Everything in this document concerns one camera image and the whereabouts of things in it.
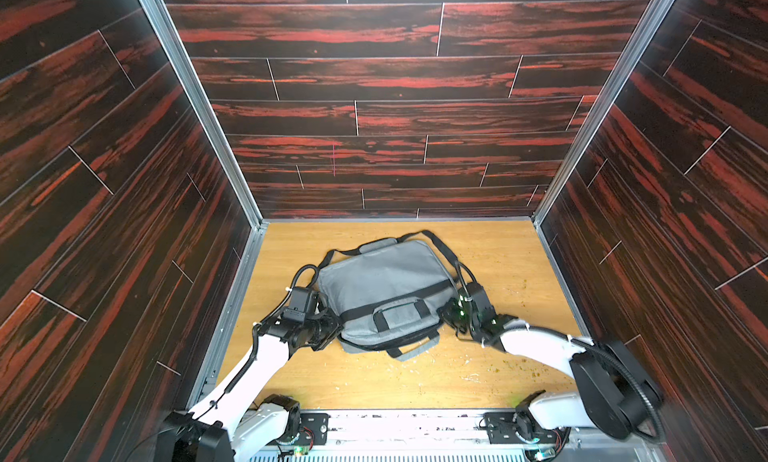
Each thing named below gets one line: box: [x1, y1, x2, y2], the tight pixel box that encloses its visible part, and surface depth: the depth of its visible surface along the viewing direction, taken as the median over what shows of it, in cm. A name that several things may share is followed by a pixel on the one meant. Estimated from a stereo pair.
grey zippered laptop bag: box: [317, 230, 458, 362], surface depth 93 cm
